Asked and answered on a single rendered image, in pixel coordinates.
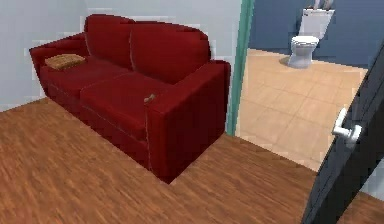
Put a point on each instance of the small tan object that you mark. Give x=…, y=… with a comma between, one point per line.
x=149, y=98

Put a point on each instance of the red sofa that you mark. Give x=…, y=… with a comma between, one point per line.
x=133, y=96

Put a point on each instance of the white toilet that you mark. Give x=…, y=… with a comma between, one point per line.
x=305, y=43

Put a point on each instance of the black room door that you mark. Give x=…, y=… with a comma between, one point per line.
x=353, y=166

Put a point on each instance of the teal door frame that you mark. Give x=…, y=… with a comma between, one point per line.
x=239, y=66

